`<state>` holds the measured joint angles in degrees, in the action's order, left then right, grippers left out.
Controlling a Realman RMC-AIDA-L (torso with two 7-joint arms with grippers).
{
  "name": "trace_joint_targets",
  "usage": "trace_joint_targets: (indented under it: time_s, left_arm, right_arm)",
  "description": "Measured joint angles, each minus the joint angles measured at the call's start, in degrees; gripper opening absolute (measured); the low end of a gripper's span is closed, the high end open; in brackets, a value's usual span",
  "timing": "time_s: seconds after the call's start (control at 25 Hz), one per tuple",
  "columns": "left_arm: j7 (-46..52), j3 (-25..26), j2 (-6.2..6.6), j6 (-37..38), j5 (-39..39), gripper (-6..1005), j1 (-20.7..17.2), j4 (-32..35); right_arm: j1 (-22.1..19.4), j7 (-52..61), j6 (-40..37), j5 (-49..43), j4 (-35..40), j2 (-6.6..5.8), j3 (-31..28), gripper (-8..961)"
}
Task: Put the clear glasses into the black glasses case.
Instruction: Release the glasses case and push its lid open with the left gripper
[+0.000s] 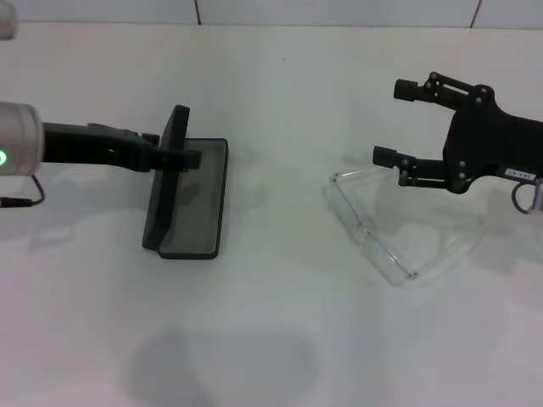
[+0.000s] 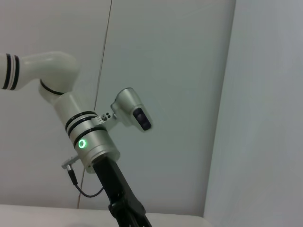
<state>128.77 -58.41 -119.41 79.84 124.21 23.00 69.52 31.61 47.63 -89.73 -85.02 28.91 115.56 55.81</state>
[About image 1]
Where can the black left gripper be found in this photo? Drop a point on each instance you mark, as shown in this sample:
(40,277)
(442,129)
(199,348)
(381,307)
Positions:
(85,144)

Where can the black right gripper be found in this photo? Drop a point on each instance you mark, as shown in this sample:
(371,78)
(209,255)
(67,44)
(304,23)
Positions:
(479,144)

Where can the black glasses case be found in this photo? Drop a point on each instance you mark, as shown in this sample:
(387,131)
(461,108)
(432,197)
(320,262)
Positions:
(195,212)

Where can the clear white glasses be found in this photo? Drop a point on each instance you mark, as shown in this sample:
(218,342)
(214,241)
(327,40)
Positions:
(384,258)

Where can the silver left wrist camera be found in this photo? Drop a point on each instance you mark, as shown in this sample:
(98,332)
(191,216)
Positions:
(7,19)

